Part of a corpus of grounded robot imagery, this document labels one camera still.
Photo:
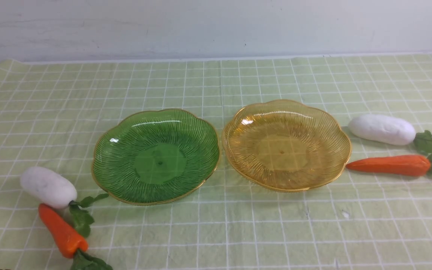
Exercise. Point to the orange carrot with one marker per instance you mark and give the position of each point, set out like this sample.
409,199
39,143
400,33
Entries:
69,242
405,165

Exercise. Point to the green plastic plate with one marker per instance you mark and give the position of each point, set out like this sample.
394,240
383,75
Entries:
155,157

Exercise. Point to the white radish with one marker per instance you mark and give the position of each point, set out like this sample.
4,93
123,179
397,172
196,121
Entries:
392,131
59,193

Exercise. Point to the amber plastic plate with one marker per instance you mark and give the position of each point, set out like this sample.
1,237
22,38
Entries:
286,146

